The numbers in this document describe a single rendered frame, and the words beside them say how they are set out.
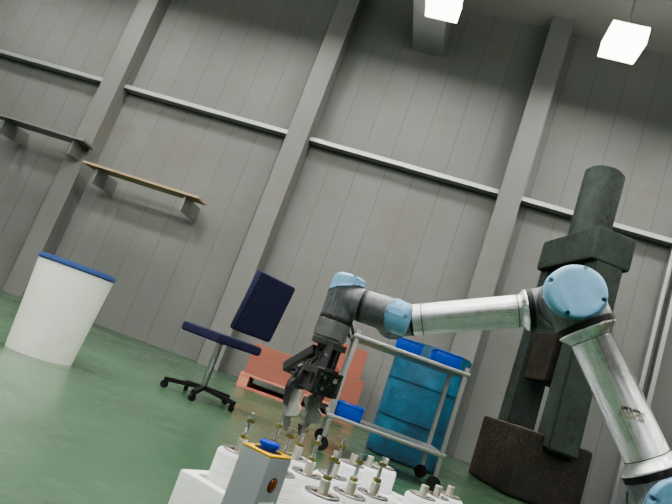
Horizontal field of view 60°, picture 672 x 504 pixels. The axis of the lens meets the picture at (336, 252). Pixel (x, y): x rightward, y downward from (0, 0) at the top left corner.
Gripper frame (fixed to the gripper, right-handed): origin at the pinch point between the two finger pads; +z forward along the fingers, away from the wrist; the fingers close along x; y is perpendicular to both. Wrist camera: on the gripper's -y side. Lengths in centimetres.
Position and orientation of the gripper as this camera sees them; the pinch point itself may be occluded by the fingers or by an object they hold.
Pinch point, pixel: (292, 425)
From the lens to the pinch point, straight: 133.6
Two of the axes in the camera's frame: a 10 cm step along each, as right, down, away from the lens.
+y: 5.5, 0.2, -8.4
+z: -3.3, 9.2, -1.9
